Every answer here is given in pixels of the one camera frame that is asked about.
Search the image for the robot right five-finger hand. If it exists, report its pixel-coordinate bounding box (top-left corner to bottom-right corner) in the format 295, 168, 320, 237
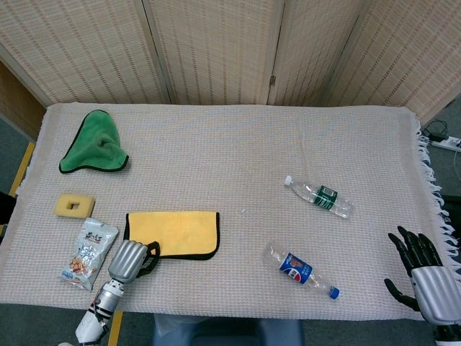
383, 225, 461, 327

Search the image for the robot left five-finger hand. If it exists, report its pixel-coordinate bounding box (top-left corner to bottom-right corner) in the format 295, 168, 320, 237
107, 239, 161, 285

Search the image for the yellow cloth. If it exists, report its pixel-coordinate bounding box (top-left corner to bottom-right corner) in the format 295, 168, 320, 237
123, 210, 220, 261

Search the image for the green cloth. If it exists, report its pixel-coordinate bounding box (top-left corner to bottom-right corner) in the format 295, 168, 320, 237
58, 110, 130, 174

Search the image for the white snack bag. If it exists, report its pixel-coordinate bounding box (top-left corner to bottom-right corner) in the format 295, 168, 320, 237
60, 217, 120, 291

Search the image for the yellow sponge with hole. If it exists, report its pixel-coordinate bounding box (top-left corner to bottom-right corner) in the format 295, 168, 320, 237
55, 192, 97, 218

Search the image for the blue grey robot torso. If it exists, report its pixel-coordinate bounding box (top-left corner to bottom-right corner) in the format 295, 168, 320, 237
151, 312, 305, 346

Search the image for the clear bottle blue Pepsi label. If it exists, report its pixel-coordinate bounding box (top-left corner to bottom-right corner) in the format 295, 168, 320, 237
264, 243, 341, 300

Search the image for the white woven tablecloth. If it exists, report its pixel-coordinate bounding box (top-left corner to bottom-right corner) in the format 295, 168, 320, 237
0, 102, 461, 321

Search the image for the clear bottle green label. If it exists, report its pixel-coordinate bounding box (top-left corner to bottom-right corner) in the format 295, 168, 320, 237
283, 174, 354, 220

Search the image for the white power strip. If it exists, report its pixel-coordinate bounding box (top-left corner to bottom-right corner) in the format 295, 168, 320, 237
430, 136, 461, 151

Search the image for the brown wooden board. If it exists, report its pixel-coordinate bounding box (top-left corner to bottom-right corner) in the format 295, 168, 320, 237
0, 61, 46, 141

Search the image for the woven bamboo folding screen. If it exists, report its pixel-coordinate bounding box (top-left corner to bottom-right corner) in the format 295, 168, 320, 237
0, 0, 461, 125

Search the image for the black power adapter with cable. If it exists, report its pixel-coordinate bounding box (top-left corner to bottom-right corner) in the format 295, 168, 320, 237
421, 118, 449, 142

